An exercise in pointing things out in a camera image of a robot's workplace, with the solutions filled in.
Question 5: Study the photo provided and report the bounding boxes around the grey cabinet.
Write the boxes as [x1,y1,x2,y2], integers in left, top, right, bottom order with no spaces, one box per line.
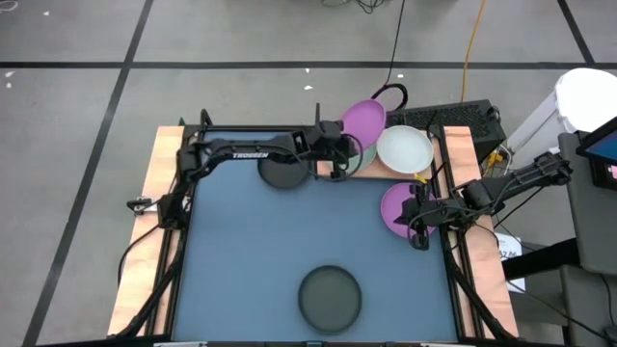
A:
[558,132,617,347]

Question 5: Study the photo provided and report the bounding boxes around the black tangled cables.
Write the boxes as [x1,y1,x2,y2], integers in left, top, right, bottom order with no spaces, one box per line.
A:
[321,0,387,14]

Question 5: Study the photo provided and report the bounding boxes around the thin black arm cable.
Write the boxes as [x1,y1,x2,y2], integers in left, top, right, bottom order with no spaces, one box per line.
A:
[117,224,163,290]

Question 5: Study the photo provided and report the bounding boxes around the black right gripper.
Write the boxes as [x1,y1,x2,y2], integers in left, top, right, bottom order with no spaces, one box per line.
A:
[394,184,438,252]

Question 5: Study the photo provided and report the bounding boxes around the black braided cable bundle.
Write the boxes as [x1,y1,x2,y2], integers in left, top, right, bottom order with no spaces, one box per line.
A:
[441,230,517,341]
[113,230,187,338]

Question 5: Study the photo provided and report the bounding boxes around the silver and black clamp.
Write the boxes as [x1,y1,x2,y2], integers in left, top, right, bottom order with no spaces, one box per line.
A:
[125,196,163,216]

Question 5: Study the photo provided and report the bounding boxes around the green round plate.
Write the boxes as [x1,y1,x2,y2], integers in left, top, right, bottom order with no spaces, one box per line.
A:
[346,144,379,174]

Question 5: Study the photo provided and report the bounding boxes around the black computer case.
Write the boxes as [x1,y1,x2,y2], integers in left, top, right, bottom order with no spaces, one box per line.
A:
[385,99,508,163]

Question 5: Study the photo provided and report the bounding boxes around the black looped floor cable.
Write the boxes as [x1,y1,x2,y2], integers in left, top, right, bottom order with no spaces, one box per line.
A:
[368,0,410,113]

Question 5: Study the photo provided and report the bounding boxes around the white waste bin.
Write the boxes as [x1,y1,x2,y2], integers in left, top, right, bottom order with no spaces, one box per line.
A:
[505,67,617,184]

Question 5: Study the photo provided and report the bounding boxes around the white round plate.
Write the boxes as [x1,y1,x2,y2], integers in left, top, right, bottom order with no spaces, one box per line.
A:
[375,124,435,175]

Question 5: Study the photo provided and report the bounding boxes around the black desk base bar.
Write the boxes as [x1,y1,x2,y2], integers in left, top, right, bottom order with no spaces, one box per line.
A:
[500,238,579,280]

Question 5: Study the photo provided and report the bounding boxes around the yellow floor cable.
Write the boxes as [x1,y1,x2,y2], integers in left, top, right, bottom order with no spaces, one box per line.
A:
[460,0,488,103]

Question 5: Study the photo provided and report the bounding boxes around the black round plate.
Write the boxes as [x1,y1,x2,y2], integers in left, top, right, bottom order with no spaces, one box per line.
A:
[256,161,312,191]
[297,264,363,335]

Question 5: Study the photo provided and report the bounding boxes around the blue table mat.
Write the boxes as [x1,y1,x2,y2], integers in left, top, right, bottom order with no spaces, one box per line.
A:
[172,129,459,342]

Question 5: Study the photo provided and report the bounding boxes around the white paper sheet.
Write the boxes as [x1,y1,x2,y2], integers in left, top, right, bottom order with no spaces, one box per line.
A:
[494,232,526,294]

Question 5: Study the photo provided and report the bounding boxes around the black aluminium table frame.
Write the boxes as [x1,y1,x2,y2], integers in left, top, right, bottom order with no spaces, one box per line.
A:
[108,108,520,347]

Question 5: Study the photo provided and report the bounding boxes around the purple round plate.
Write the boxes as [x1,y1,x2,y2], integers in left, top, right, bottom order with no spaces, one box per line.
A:
[340,98,388,151]
[379,181,438,240]

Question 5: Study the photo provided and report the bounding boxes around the black monitor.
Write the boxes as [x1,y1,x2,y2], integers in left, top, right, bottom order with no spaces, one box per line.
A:
[576,115,617,190]

